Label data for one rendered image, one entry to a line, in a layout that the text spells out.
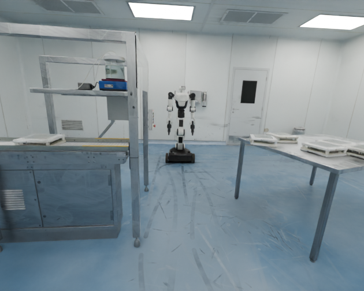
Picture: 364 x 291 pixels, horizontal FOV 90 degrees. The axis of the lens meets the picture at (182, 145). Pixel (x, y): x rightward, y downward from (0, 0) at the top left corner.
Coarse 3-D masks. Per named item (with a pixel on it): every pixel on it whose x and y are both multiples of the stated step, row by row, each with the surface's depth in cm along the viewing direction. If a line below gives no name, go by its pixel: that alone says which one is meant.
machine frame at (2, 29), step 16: (0, 32) 110; (16, 32) 111; (32, 32) 112; (48, 32) 113; (64, 32) 114; (80, 32) 114; (96, 32) 115; (112, 32) 116; (128, 32) 117; (128, 48) 119; (48, 64) 206; (96, 64) 207; (128, 64) 122; (48, 80) 206; (128, 80) 124; (48, 96) 209; (128, 96) 127; (144, 96) 220; (48, 112) 213; (128, 112) 129; (144, 112) 225; (144, 128) 229; (144, 144) 234; (144, 160) 240; (144, 176) 245
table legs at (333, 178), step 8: (240, 144) 225; (240, 152) 226; (240, 160) 227; (240, 168) 230; (240, 176) 234; (312, 176) 287; (336, 176) 130; (312, 184) 290; (328, 184) 134; (336, 184) 132; (328, 192) 134; (328, 200) 135; (328, 208) 136; (320, 216) 141; (328, 216) 139; (320, 224) 141; (320, 232) 141; (320, 240) 143; (312, 248) 148; (312, 256) 148
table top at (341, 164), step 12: (288, 144) 196; (300, 144) 198; (288, 156) 162; (300, 156) 153; (312, 156) 154; (336, 156) 157; (348, 156) 158; (324, 168) 134; (336, 168) 128; (348, 168) 129; (360, 168) 134
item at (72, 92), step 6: (30, 90) 119; (36, 90) 120; (42, 90) 120; (48, 90) 121; (54, 90) 121; (60, 90) 121; (66, 90) 122; (72, 90) 122; (78, 90) 122; (84, 90) 123; (90, 90) 123; (102, 96) 160
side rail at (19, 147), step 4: (0, 148) 132; (4, 148) 132; (8, 148) 133; (12, 148) 133; (16, 148) 133; (20, 148) 133; (24, 148) 134; (28, 148) 134; (32, 148) 134; (36, 148) 135; (40, 148) 135; (44, 148) 135; (48, 148) 135; (52, 148) 136; (56, 148) 136; (60, 148) 136; (64, 148) 137; (68, 148) 137; (72, 148) 137; (76, 148) 138; (80, 148) 138; (84, 148) 138; (88, 148) 138; (92, 148) 139; (96, 148) 139; (100, 148) 139; (104, 148) 140; (108, 148) 140; (112, 148) 140; (116, 148) 141; (120, 148) 141; (124, 148) 141; (128, 148) 142
